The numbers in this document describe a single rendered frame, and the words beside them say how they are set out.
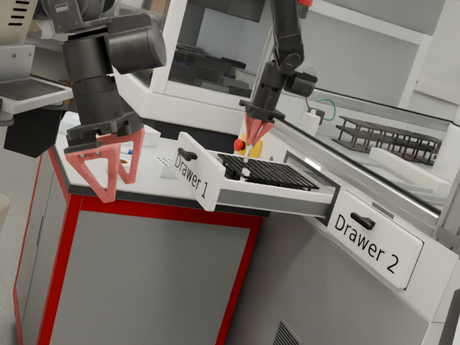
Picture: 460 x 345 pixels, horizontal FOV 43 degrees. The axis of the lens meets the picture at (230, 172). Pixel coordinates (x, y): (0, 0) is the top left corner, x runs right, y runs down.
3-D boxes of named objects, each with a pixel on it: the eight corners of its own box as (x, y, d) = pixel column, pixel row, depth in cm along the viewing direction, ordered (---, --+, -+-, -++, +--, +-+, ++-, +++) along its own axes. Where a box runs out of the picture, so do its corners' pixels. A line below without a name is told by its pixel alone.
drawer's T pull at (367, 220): (367, 231, 127) (369, 224, 127) (348, 216, 134) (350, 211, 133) (380, 232, 129) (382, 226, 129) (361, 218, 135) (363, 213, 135)
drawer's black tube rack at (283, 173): (237, 200, 143) (244, 175, 142) (211, 175, 159) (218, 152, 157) (311, 210, 153) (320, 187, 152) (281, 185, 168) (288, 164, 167)
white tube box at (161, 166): (160, 178, 169) (163, 165, 169) (148, 168, 176) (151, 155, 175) (196, 181, 176) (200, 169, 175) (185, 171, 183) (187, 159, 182)
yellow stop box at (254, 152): (243, 159, 185) (249, 137, 183) (234, 152, 191) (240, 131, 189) (257, 162, 187) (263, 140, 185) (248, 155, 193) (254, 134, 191)
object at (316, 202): (213, 204, 136) (220, 179, 135) (179, 167, 159) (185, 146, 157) (350, 221, 154) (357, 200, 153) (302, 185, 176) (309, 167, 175)
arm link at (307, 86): (282, 30, 136) (289, 52, 130) (324, 44, 140) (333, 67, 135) (259, 70, 144) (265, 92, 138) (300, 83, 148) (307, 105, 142)
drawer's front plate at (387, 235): (398, 289, 122) (417, 241, 119) (326, 230, 147) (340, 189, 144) (405, 289, 122) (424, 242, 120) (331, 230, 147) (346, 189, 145)
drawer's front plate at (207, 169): (206, 211, 135) (219, 167, 132) (170, 169, 160) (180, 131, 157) (213, 213, 135) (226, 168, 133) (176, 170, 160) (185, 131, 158)
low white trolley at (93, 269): (15, 434, 165) (70, 182, 145) (5, 312, 218) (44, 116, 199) (203, 423, 190) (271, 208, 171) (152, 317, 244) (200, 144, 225)
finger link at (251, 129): (234, 139, 145) (246, 103, 143) (259, 145, 148) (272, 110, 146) (244, 147, 140) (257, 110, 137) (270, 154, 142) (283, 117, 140)
